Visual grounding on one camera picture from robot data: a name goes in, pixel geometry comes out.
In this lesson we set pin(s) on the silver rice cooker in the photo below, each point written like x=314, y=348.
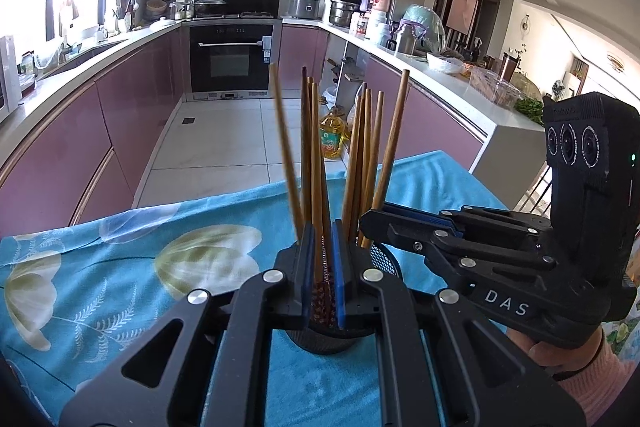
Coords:
x=305, y=7

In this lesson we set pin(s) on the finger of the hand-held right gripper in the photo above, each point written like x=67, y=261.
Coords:
x=395, y=232
x=425, y=217

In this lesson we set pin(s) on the clear plastic container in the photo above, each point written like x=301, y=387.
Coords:
x=495, y=89

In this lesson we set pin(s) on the light green covered appliance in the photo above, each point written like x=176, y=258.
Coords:
x=425, y=22

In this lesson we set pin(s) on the yellow cooking oil bottle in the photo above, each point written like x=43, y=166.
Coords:
x=332, y=134

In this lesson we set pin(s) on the pink base cabinet row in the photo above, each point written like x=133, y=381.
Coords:
x=435, y=127
x=115, y=117

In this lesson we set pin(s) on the dark tumbler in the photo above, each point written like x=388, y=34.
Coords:
x=510, y=68

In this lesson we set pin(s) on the dark brown chopstick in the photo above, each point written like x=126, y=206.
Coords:
x=390, y=147

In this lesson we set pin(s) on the floral-end wooden chopstick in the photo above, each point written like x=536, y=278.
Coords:
x=318, y=167

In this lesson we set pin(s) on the blue floral tablecloth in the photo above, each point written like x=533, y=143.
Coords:
x=150, y=307

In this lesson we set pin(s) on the person's right hand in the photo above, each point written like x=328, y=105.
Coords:
x=565, y=359

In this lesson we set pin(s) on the white microwave oven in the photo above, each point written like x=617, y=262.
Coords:
x=7, y=77

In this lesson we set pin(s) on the steel stockpot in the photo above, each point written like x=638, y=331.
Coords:
x=342, y=14

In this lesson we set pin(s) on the steel flask purple lid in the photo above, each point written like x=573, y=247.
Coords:
x=406, y=42

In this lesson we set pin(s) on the framed wall picture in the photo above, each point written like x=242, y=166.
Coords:
x=462, y=9

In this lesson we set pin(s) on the bunch of wooden chopsticks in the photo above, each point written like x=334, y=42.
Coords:
x=305, y=132

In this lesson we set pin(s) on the black wok with lid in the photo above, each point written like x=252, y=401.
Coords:
x=210, y=4

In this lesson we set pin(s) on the white bowl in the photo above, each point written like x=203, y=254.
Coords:
x=445, y=64

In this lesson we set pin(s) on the black built-in oven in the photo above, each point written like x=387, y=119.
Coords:
x=232, y=62

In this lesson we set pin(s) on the pink thermos jug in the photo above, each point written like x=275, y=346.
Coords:
x=384, y=1

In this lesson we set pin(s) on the black mesh cup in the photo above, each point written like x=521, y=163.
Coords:
x=325, y=342

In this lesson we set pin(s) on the green leafy vegetables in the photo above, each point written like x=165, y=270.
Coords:
x=530, y=108

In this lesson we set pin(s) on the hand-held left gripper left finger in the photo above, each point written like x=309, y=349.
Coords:
x=307, y=277

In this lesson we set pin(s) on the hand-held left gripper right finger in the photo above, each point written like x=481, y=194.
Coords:
x=340, y=277

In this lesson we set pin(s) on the white plastic jar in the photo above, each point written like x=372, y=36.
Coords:
x=378, y=29

